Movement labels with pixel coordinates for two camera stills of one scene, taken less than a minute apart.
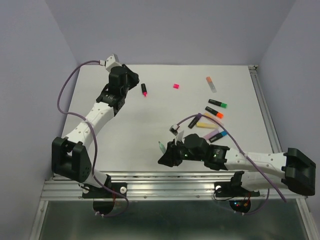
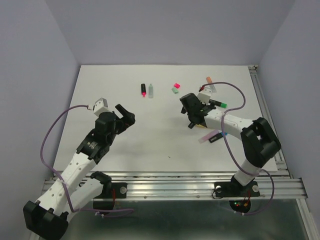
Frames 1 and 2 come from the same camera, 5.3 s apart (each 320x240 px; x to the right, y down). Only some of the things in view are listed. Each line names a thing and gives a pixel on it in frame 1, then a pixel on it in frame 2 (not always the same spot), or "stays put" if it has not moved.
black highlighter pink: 144,89 stays put
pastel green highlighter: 162,147 -> 150,91
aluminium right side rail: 265,108 stays put
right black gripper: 170,158 -> 183,110
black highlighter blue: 223,133 stays put
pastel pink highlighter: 207,136 stays put
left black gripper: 133,76 -> 126,121
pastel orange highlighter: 212,86 stays put
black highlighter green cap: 217,103 stays put
